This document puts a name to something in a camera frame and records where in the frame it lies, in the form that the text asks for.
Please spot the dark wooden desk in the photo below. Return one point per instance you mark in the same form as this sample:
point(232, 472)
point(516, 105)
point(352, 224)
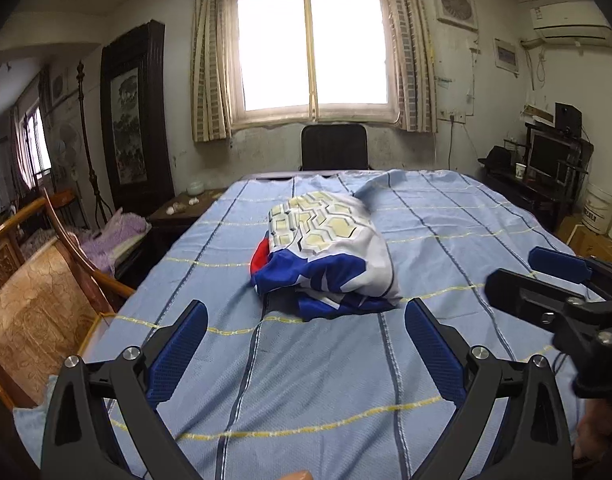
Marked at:
point(530, 195)

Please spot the large bright window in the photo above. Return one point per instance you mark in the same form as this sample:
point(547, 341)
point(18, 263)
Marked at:
point(271, 50)

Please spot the dark framed landscape painting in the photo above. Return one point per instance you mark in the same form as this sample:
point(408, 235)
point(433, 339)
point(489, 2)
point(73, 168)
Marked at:
point(131, 125)

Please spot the beige checked curtain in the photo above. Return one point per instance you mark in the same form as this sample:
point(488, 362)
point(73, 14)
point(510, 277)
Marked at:
point(208, 60)
point(410, 60)

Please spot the black office chair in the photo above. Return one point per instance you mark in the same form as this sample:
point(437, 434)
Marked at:
point(333, 147)

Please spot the dark metal coat stand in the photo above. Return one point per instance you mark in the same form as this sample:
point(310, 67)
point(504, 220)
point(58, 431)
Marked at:
point(92, 180)

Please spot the white wall exhaust fan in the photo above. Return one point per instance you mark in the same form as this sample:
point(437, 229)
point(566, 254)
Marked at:
point(455, 6)

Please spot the blue white printed jacket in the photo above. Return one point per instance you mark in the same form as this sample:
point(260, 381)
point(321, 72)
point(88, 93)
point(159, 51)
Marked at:
point(331, 240)

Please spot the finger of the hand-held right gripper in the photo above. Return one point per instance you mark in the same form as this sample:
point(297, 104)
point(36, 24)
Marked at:
point(525, 295)
point(560, 262)

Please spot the person's right hand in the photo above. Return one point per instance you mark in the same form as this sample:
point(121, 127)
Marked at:
point(598, 430)

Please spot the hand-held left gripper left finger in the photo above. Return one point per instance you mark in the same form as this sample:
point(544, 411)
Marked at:
point(178, 355)

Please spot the white wall air conditioner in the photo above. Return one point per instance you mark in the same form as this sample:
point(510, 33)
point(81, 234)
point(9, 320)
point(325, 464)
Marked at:
point(570, 20)

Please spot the black hat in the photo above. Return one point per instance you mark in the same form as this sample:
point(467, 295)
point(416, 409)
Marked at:
point(496, 157)

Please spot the black speaker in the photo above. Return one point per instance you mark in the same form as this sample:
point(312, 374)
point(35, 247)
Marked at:
point(568, 119)

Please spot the small white bowl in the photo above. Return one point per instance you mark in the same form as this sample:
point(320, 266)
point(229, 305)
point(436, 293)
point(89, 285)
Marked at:
point(195, 188)

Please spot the white plastic bucket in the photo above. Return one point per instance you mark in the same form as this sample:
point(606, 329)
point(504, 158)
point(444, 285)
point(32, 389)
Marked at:
point(598, 210)

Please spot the white wall power socket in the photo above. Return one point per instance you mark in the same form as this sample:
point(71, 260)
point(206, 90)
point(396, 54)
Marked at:
point(453, 115)

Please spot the computer monitor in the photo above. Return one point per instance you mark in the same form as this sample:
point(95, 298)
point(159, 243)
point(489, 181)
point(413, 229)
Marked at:
point(548, 155)

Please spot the white paper cup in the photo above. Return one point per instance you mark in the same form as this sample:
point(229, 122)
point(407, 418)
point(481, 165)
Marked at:
point(520, 171)

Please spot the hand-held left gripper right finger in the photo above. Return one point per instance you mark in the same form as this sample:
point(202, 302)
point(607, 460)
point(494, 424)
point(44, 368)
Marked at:
point(433, 355)

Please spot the wooden armchair with golden cushion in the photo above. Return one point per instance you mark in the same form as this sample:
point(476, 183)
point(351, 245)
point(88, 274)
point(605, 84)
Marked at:
point(36, 300)

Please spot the small barred window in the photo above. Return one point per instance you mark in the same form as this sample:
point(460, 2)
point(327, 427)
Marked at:
point(36, 145)

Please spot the standing electric fan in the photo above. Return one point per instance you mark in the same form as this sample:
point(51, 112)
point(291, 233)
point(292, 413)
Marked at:
point(68, 142)

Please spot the purple fluffy blanket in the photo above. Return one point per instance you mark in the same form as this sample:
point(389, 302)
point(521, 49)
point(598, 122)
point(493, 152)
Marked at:
point(106, 245)

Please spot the dark wooden nightstand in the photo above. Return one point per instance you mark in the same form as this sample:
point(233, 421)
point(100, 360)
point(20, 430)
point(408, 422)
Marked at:
point(211, 198)

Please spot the white box with yellow edge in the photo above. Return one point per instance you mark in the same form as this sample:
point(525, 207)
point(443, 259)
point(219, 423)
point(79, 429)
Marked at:
point(98, 327)

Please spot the light blue checked bed sheet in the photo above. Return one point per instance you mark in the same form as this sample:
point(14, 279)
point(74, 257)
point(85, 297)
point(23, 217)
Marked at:
point(296, 375)

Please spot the white electrical panel box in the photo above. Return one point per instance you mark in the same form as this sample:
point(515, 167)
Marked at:
point(505, 56)

